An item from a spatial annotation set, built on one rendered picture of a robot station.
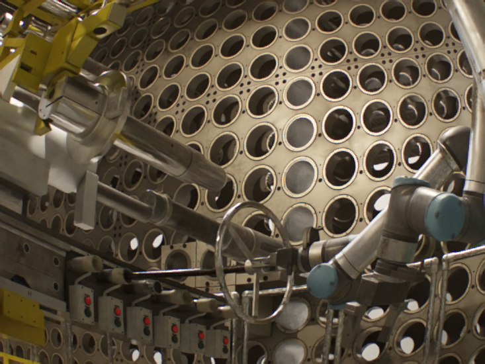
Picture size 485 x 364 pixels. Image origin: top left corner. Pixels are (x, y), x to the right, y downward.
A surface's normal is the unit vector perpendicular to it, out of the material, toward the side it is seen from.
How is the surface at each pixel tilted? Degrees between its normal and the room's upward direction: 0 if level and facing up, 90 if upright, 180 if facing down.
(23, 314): 90
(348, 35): 90
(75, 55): 134
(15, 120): 93
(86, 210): 90
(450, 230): 115
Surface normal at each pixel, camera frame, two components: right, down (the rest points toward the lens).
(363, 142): -0.58, -0.30
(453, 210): 0.30, 0.11
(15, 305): 0.81, -0.17
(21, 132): 0.77, -0.51
